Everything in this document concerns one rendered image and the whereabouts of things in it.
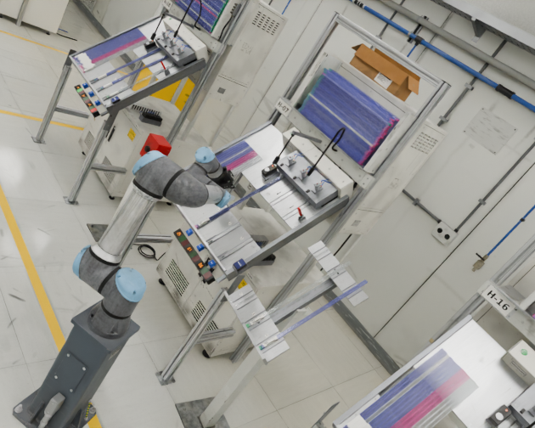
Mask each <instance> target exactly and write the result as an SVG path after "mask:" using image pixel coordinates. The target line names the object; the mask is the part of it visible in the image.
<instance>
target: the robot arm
mask: <svg viewBox="0 0 535 428"><path fill-rule="evenodd" d="M194 156H195V159H196V160H195V162H194V164H193V165H192V166H191V167H190V168H189V169H188V170H187V171H185V170H184V169H182V167H180V166H179V165H178V164H176V163H175V162H174V161H172V160H171V159H169V158H168V157H167V156H166V155H163V154H162V153H161V152H160V151H157V150H152V151H150V152H148V153H147V154H145V155H144V156H142V157H141V158H140V159H139V160H138V161H137V163H136V164H135V165H134V167H133V169H132V173H133V175H134V176H135V178H134V179H133V180H132V185H133V189H132V191H131V193H130V194H129V195H128V196H127V198H126V200H125V201H124V203H123V205H122V206H121V208H120V210H119V211H118V212H117V213H116V215H115V217H114V219H113V220H112V222H111V223H110V225H109V227H108V228H107V229H106V231H105V232H104V234H103V236H102V237H101V239H100V240H99V242H94V243H92V244H91V245H86V246H85V247H84V248H82V249H81V252H79V253H78V254H77V256H76V258H75V260H74V262H73V265H72V270H73V273H74V274H75V275H76V276H77V277H78V278H79V279H80V280H81V281H84V282H85V283H86V284H88V285H89V286H90V287H91V288H93V289H94V290H96V291H97V292H98V293H99V294H100V295H101V296H103V297H104V298H103V300H102V301H101V302H100V303H99V304H97V305H96V306H95V307H93V309H92V310H91V311H90V313H89V314H88V316H87V323H88V326H89V328H90V329H91V330H92V331H93V332H94V333H95V334H96V335H98V336H100V337H103V338H105V339H111V340H114V339H118V338H121V337H122V336H124V334H126V332H127V330H128V328H129V325H130V320H131V315H132V313H133V311H134V309H135V308H136V306H137V305H138V303H139V301H140V300H141V299H142V298H143V296H144V292H145V291H146V282H145V279H144V277H143V275H142V274H141V273H140V272H138V271H137V270H135V269H133V268H132V269H131V268H129V267H123V268H121V267H120V266H119V263H120V262H121V252H122V251H123V249H124V248H125V246H126V245H127V243H128V241H129V239H130V238H131V237H132V235H133V234H134V232H135V231H136V229H137V228H138V226H139V224H140V223H141V222H142V221H143V219H144V217H145V216H146V214H147V213H148V211H149V209H150V208H151V206H152V205H153V204H154V202H155V201H156V200H161V199H162V198H163V196H164V197H165V198H166V199H168V200H169V201H171V202H172V203H175V204H177V205H180V206H185V207H190V208H198V207H201V206H203V205H206V204H215V205H216V206H218V207H219V208H223V207H224V206H227V207H229V204H228V202H230V201H232V200H234V198H235V197H234V196H233V195H231V194H230V193H229V192H228V191H227V190H224V189H229V188H230V189H235V187H234V185H233V181H234V175H233V173H232V172H231V171H230V170H229V171H228V168H227V167H226V166H224V167H222V166H221V164H220V163H219V161H218V159H217V158H216V156H215V154H214V153H213V152H212V151H211V149H209V148H208V147H201V148H199V149H197V150H196V152H195V155H194ZM206 175H207V176H206ZM232 186H233V187H232Z"/></svg>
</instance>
